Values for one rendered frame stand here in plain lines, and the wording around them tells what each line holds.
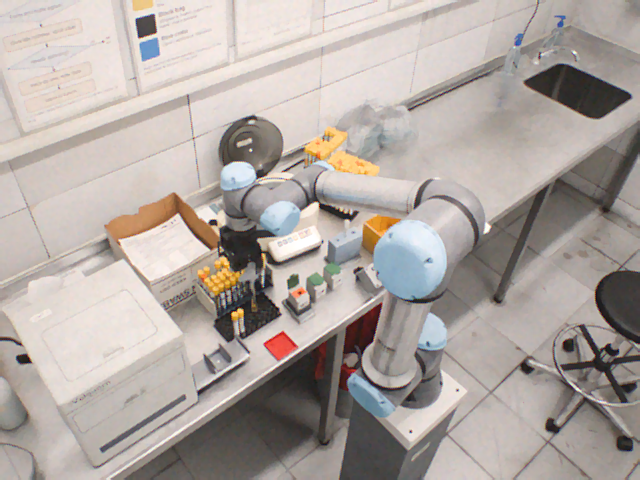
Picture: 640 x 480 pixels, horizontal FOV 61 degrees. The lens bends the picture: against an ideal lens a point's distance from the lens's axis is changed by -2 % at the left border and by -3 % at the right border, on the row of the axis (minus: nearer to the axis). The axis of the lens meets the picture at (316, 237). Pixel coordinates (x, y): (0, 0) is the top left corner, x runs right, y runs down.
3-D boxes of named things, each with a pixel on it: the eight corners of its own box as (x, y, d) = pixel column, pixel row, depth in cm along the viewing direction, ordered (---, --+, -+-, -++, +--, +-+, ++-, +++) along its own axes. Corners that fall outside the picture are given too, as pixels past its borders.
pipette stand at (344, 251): (337, 272, 170) (339, 250, 163) (323, 258, 174) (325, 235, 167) (362, 259, 174) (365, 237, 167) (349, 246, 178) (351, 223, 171)
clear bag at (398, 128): (376, 150, 215) (380, 120, 206) (362, 126, 227) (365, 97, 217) (423, 144, 220) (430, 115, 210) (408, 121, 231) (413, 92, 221)
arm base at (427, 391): (454, 392, 137) (460, 368, 131) (404, 419, 132) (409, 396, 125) (418, 349, 147) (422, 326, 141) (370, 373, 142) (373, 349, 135)
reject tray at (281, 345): (278, 361, 147) (278, 359, 146) (263, 344, 150) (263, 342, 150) (298, 347, 150) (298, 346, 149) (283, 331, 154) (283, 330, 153)
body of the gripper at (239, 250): (218, 257, 138) (213, 222, 129) (246, 242, 142) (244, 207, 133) (235, 276, 134) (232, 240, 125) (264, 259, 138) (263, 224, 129)
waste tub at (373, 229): (388, 269, 172) (393, 246, 165) (359, 244, 179) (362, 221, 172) (418, 250, 178) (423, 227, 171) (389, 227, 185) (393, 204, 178)
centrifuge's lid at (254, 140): (219, 128, 165) (208, 118, 170) (229, 197, 180) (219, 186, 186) (282, 110, 173) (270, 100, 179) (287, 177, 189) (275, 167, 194)
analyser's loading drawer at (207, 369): (183, 402, 135) (180, 391, 131) (170, 383, 138) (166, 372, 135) (251, 358, 145) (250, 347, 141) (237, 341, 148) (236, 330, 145)
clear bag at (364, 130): (356, 171, 206) (360, 129, 192) (317, 153, 212) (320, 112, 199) (390, 140, 221) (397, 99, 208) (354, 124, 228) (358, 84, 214)
